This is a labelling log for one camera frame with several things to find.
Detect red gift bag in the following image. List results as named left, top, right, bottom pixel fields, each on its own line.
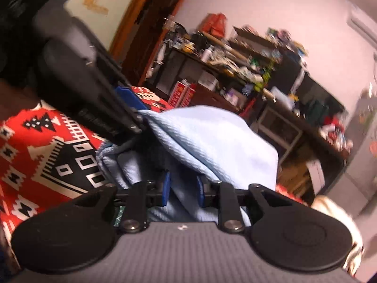
left=197, top=13, right=227, bottom=40

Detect flattened cardboard boxes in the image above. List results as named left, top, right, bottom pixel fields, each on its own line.
left=277, top=144, right=325, bottom=205

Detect cream striped garment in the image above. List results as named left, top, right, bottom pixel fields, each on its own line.
left=311, top=195, right=364, bottom=277

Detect red gift boxes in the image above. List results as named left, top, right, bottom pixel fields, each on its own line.
left=168, top=79, right=197, bottom=108

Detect white air conditioner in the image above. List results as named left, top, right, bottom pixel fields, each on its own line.
left=347, top=6, right=377, bottom=49

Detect dark wooden door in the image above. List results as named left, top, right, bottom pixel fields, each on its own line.
left=109, top=0, right=184, bottom=86

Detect black cluttered shelf desk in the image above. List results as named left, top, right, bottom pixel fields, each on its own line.
left=144, top=26, right=349, bottom=162

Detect red patterned blanket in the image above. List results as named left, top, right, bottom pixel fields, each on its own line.
left=0, top=86, right=175, bottom=246

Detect dark wooden dresser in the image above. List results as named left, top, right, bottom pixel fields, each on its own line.
left=189, top=84, right=242, bottom=114

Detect light blue knit garment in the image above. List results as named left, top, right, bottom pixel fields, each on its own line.
left=96, top=105, right=278, bottom=222

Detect silver refrigerator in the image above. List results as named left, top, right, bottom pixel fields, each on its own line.
left=323, top=92, right=377, bottom=219

